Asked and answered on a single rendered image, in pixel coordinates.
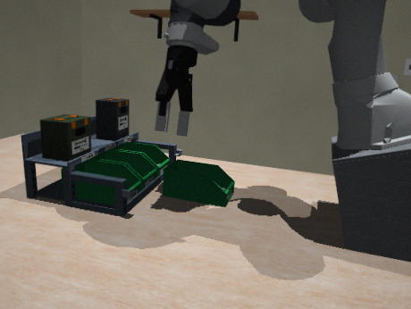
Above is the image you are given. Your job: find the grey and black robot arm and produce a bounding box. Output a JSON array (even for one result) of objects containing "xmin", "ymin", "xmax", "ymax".
[{"xmin": 164, "ymin": 0, "xmax": 411, "ymax": 150}]

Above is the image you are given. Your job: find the green bin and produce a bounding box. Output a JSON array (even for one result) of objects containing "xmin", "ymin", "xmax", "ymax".
[
  {"xmin": 110, "ymin": 142, "xmax": 169, "ymax": 177},
  {"xmin": 75, "ymin": 159, "xmax": 140, "ymax": 205},
  {"xmin": 91, "ymin": 150, "xmax": 156, "ymax": 189},
  {"xmin": 163, "ymin": 160, "xmax": 234, "ymax": 207}
]

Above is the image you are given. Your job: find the dark green tool case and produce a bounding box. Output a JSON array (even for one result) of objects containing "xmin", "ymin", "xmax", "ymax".
[{"xmin": 40, "ymin": 114, "xmax": 91, "ymax": 162}]

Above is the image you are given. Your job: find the dark grey metal shelf rack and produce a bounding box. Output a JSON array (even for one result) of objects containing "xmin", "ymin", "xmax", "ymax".
[{"xmin": 21, "ymin": 116, "xmax": 182, "ymax": 217}]

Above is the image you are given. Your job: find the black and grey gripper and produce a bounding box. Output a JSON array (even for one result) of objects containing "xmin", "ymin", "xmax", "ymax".
[{"xmin": 155, "ymin": 45, "xmax": 197, "ymax": 137}]

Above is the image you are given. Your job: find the black storage case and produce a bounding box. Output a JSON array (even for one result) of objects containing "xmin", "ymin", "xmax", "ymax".
[{"xmin": 96, "ymin": 97, "xmax": 130, "ymax": 141}]

